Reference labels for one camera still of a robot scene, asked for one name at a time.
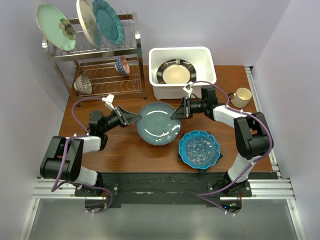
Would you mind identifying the mint floral plate on rack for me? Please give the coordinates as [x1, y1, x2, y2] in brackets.
[36, 3, 76, 52]

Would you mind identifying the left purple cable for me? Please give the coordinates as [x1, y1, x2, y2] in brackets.
[51, 97, 115, 215]

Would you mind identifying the blue scalloped plate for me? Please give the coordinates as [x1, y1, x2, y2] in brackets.
[178, 130, 223, 174]

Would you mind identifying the grey patterned bowl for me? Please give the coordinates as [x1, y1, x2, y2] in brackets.
[73, 74, 92, 95]

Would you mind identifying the cream plate on rack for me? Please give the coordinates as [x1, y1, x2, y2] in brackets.
[76, 0, 99, 48]

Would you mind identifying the cream mug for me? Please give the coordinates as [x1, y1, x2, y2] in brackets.
[228, 87, 252, 109]

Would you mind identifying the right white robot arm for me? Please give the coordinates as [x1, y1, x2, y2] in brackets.
[170, 83, 274, 198]

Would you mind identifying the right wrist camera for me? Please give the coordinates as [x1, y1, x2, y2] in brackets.
[183, 81, 194, 98]

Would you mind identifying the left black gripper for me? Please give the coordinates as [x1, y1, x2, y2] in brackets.
[101, 105, 141, 134]

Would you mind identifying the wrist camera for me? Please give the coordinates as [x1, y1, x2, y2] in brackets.
[101, 94, 115, 111]
[183, 81, 194, 98]

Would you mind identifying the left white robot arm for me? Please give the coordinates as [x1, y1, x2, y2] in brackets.
[40, 106, 142, 196]

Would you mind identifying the teal plate on rack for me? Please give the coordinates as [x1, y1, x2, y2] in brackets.
[92, 0, 125, 47]

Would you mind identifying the dark blue glazed plate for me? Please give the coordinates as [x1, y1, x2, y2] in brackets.
[136, 101, 181, 146]

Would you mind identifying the metal dish rack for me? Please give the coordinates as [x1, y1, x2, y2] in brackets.
[41, 12, 147, 100]

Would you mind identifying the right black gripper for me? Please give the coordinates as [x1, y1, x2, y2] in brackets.
[170, 96, 207, 120]

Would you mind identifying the black striped plate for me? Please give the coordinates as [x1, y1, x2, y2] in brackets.
[156, 59, 197, 84]

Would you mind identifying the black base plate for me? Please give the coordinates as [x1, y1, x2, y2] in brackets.
[74, 171, 253, 208]

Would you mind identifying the white plastic bin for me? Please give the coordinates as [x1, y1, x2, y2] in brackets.
[148, 46, 217, 100]

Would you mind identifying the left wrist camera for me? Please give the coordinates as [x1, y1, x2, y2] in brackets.
[101, 94, 115, 111]

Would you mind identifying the blue patterned bowl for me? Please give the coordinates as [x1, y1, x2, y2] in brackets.
[115, 56, 130, 75]

